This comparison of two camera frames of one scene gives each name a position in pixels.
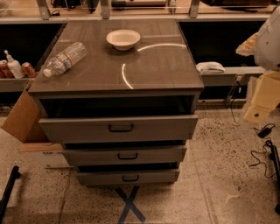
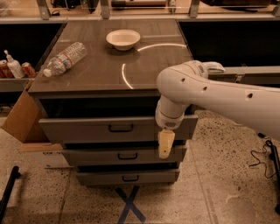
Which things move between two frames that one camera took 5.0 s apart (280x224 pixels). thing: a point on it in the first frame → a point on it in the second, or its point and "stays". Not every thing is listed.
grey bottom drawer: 127,177 stays
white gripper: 269,46 → 168,121
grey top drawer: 146,129 stays
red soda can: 28,69 stays
